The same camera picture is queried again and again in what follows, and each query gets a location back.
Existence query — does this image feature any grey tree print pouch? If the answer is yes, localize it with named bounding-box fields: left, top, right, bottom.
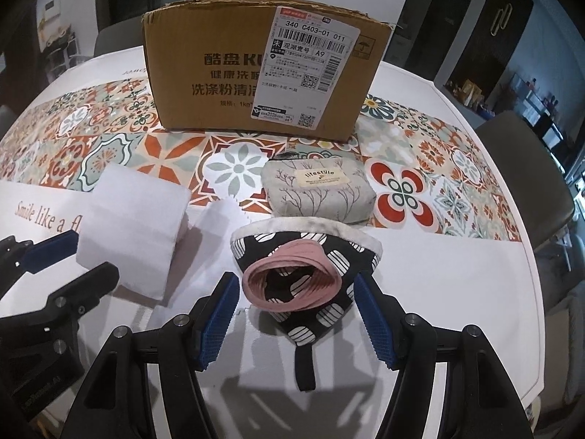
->
left=260, top=154, right=378, bottom=226

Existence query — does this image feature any patterned tile print tablecloth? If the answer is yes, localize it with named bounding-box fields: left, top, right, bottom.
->
left=0, top=46, right=567, bottom=421

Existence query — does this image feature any grey dining chair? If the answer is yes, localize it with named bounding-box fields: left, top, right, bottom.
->
left=475, top=110, right=577, bottom=250
left=0, top=104, right=15, bottom=140
left=94, top=22, right=147, bottom=56

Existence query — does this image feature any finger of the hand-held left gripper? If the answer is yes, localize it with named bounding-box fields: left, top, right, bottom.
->
left=0, top=231, right=79, bottom=291
left=32, top=262, right=120, bottom=320

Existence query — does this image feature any black patterned cloth pink rim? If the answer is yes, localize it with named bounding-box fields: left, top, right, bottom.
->
left=230, top=217, right=382, bottom=391

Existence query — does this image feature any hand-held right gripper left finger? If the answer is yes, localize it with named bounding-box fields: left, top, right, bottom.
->
left=68, top=272, right=241, bottom=439

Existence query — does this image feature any dark wall panel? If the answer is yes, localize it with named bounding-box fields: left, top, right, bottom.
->
left=475, top=0, right=535, bottom=98

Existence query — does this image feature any gold wall ornament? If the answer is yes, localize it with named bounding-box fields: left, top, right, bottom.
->
left=489, top=2, right=512, bottom=37

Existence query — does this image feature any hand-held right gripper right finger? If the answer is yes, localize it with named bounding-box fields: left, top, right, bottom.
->
left=354, top=274, right=535, bottom=439

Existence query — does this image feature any brown cardboard box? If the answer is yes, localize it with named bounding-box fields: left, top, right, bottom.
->
left=141, top=0, right=395, bottom=142

